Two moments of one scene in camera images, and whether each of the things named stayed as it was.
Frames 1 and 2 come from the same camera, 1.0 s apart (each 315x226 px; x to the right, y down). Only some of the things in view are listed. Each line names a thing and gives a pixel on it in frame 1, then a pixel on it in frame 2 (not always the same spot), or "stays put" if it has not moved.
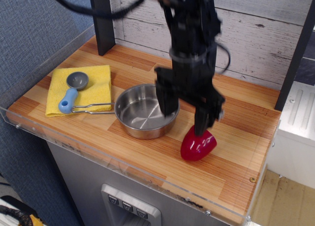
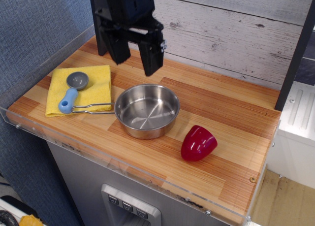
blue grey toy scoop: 75,81 stays put
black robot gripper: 194,80 to 124,9
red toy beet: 194,146 stays put
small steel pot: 138,109 stays put
